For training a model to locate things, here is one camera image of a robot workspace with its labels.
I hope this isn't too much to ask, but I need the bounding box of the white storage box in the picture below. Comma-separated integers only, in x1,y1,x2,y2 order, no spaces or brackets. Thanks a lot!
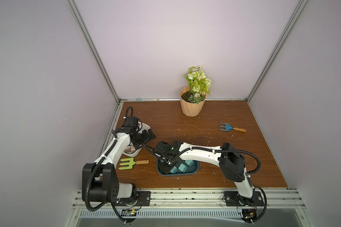
123,123,153,158

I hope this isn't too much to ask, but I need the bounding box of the pink plug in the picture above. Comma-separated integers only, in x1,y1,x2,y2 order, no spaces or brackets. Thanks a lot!
124,146,136,155

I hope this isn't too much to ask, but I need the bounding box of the teal plug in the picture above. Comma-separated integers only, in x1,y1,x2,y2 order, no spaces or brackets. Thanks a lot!
178,163,188,173
185,160,194,166
170,166,179,174

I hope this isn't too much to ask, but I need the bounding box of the dark teal storage box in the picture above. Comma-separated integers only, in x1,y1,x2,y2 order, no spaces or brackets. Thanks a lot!
157,159,199,176

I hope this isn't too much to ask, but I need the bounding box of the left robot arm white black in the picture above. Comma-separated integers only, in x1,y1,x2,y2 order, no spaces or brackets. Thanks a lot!
82,107,155,211

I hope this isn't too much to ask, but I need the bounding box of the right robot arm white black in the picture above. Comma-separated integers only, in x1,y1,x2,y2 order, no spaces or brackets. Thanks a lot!
145,141,267,207

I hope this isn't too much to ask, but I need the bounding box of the peach ribbed flower pot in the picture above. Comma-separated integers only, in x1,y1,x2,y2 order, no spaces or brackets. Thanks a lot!
180,86,206,117

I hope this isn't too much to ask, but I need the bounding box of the artificial green flower plant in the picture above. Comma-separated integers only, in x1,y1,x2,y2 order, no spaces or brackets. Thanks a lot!
185,65,212,104

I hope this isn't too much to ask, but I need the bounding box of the green garden fork wooden handle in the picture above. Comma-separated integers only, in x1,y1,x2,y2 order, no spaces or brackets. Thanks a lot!
118,158,149,170

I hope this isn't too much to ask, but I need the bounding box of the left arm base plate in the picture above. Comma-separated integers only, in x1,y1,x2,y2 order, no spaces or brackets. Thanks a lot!
115,191,151,208

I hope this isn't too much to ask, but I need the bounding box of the blue garden rake wooden handle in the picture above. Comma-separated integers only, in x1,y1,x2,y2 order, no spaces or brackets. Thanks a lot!
219,122,246,132

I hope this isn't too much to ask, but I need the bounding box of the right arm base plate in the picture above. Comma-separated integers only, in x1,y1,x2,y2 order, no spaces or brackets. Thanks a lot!
221,191,265,207

